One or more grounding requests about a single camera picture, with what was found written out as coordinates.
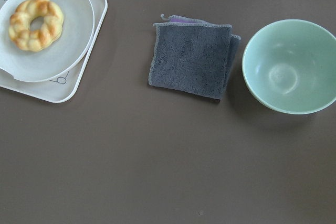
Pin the cream serving tray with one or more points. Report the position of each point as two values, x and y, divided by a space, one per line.
54 73

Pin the grey folded cloth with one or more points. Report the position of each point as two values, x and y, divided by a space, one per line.
193 56

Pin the white plate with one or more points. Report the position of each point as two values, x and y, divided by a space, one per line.
40 39

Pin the mint green bowl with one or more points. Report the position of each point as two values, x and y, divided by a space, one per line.
289 66

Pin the braided ring donut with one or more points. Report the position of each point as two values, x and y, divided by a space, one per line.
35 24

